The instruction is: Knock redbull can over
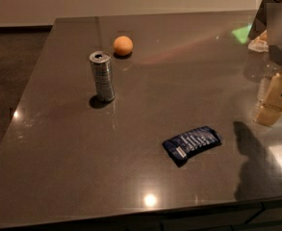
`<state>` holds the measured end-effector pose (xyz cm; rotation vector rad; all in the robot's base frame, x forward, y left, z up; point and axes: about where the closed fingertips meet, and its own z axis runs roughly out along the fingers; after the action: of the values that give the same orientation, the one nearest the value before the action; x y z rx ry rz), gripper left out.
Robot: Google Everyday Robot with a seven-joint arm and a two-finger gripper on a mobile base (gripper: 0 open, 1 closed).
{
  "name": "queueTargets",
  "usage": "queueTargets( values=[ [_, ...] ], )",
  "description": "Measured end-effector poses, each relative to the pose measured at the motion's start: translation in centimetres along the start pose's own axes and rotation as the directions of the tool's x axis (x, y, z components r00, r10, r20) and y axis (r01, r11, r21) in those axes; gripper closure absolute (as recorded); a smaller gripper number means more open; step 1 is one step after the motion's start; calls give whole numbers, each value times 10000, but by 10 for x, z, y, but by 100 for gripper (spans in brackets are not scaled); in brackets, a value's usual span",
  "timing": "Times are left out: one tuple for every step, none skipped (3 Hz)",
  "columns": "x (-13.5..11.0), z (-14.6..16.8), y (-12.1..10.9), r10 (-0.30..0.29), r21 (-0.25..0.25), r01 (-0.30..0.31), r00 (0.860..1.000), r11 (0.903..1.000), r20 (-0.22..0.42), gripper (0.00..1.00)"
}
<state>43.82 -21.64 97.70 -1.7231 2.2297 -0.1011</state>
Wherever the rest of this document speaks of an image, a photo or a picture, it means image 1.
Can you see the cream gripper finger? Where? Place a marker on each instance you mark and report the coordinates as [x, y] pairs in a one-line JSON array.
[[269, 105]]

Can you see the silver redbull can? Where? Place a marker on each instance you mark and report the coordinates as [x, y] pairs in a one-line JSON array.
[[100, 63]]

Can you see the orange fruit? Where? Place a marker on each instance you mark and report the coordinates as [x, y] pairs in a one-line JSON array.
[[123, 46]]

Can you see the dark box stand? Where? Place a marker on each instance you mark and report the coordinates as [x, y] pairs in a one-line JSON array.
[[259, 24]]

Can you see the blue snack packet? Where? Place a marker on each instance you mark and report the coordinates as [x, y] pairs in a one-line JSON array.
[[186, 145]]

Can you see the clear plastic bag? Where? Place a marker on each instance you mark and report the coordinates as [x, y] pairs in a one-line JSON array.
[[259, 44]]

